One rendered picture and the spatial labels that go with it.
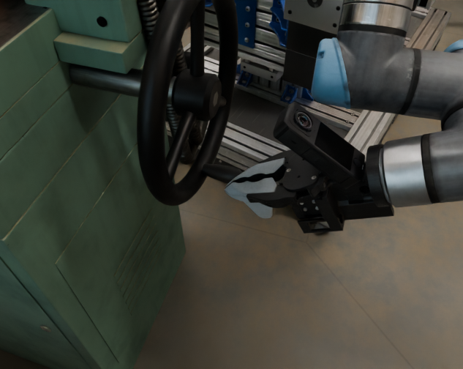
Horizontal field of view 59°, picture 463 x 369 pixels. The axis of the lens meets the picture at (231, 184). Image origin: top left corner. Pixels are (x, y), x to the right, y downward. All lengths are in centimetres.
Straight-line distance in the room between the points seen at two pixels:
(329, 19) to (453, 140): 54
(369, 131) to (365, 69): 95
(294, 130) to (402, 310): 96
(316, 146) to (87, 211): 41
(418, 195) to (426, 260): 99
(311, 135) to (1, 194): 36
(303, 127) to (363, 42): 11
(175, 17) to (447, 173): 30
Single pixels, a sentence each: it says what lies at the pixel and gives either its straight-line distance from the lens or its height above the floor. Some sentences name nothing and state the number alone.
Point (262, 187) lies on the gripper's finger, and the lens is 52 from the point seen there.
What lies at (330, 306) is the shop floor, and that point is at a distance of 128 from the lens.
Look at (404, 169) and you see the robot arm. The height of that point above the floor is 83.
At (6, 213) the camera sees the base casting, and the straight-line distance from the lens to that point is 56.
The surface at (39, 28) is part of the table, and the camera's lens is 56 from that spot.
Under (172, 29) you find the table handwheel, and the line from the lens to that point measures 42.
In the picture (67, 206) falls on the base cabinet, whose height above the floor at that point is 65.
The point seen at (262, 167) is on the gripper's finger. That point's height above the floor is 74.
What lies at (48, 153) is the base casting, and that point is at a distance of 60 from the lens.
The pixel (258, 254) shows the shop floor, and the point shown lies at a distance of 133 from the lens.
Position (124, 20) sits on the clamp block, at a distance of 52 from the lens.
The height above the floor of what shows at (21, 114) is 82.
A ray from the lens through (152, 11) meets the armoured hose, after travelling 55.
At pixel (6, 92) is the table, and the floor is 86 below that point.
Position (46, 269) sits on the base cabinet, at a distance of 67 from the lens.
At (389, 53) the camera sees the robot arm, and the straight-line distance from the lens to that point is 50.
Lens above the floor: 114
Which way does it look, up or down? 49 degrees down
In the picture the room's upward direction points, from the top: straight up
